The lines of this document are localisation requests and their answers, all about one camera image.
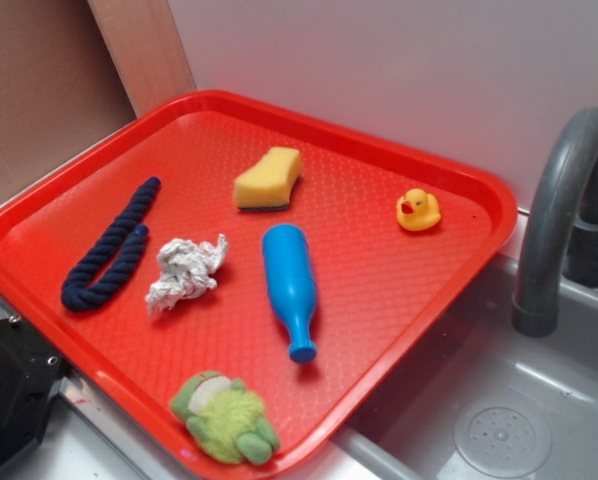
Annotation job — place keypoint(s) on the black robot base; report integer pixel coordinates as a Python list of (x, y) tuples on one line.
[(31, 369)]

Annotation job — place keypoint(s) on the yellow rubber duck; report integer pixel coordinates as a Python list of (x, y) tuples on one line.
[(417, 210)]

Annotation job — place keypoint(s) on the blue plastic bottle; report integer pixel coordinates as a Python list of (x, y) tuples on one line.
[(291, 287)]

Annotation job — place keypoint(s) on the yellow sponge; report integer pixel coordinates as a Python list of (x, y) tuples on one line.
[(269, 183)]

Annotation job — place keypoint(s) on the red plastic tray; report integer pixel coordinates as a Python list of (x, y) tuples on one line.
[(380, 287)]

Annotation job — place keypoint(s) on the crumpled white cloth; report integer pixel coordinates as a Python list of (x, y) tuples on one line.
[(187, 272)]

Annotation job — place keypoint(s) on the green plush frog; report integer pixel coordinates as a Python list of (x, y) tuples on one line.
[(227, 420)]

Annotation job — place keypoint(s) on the grey toy sink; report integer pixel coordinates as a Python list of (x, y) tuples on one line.
[(474, 399)]

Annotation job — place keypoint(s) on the wooden board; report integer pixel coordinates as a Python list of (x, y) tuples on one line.
[(146, 49)]

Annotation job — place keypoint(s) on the grey toy faucet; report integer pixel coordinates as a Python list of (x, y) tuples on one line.
[(561, 236)]

